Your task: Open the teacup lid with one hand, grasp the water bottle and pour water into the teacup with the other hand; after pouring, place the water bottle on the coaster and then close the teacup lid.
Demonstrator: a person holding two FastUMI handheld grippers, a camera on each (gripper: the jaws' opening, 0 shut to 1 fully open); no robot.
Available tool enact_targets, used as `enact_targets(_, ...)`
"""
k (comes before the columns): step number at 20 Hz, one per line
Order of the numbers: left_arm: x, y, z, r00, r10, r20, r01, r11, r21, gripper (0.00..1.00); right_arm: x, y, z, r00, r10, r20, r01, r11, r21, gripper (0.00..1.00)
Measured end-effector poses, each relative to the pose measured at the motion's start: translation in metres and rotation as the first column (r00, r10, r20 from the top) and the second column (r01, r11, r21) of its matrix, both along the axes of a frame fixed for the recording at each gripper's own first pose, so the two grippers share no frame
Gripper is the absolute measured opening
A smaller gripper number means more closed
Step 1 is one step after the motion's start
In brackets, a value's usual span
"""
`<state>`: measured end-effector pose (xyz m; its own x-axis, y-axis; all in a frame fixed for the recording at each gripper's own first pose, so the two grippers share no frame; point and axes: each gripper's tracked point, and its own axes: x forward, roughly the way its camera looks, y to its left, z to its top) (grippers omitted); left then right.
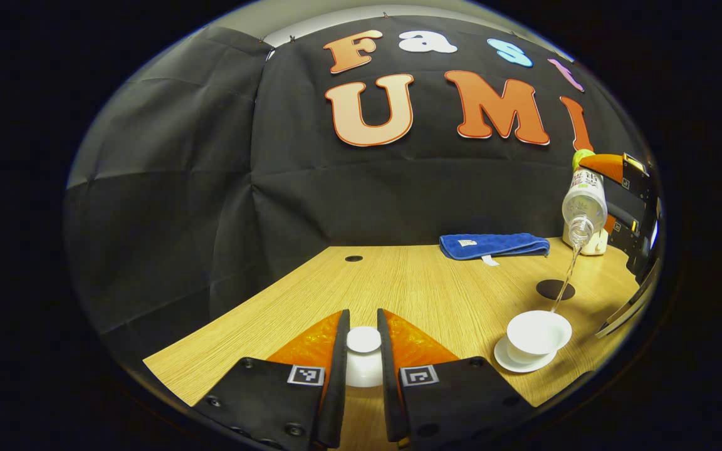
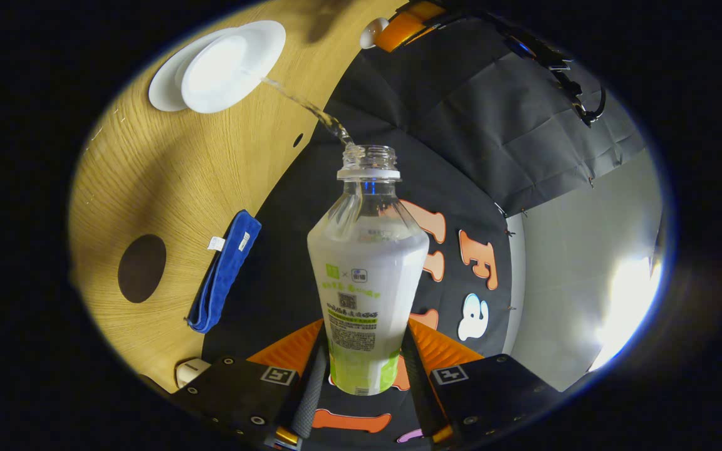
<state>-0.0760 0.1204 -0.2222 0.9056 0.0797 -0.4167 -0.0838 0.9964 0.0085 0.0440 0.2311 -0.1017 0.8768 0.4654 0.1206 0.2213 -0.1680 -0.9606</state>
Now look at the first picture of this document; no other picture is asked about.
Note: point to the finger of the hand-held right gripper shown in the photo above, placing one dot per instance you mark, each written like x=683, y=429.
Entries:
x=625, y=235
x=605, y=164

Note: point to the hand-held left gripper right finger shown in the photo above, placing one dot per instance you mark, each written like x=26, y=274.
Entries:
x=389, y=388

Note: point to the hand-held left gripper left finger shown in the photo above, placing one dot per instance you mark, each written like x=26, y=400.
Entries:
x=338, y=376

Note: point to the clear water bottle white label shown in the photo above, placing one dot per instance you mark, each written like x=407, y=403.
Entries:
x=585, y=200

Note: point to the dark round coaster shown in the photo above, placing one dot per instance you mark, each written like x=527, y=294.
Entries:
x=555, y=289

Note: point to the white teacup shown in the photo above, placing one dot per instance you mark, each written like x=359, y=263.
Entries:
x=538, y=332

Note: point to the white toaster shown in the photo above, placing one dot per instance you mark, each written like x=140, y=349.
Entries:
x=598, y=243

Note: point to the white saucer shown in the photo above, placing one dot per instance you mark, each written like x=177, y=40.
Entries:
x=511, y=363

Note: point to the blue towel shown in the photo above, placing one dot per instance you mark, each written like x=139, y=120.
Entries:
x=492, y=244

